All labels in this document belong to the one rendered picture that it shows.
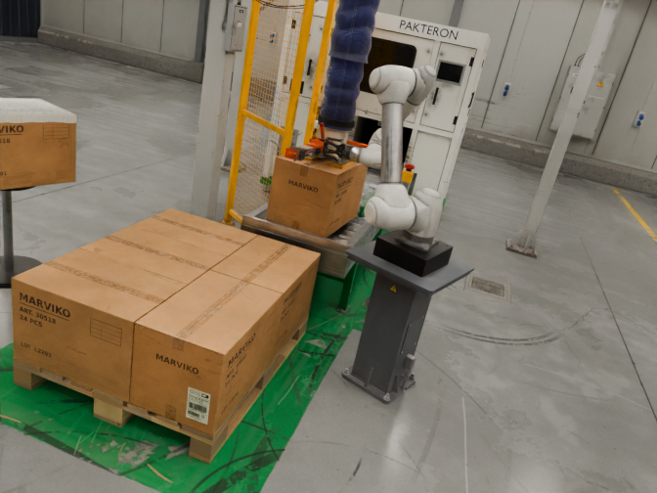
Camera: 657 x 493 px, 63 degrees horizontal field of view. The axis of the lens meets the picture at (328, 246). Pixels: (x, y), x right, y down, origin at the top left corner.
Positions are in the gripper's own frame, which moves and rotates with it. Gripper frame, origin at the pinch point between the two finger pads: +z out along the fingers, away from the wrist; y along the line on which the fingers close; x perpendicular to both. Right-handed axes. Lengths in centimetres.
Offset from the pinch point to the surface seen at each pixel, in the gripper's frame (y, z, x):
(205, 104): 4, 107, 61
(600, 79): -73, -265, 844
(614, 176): 94, -352, 855
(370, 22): -69, -11, 21
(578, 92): -52, -161, 273
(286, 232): 54, 7, -9
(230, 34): -46, 91, 56
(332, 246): 54, -23, -9
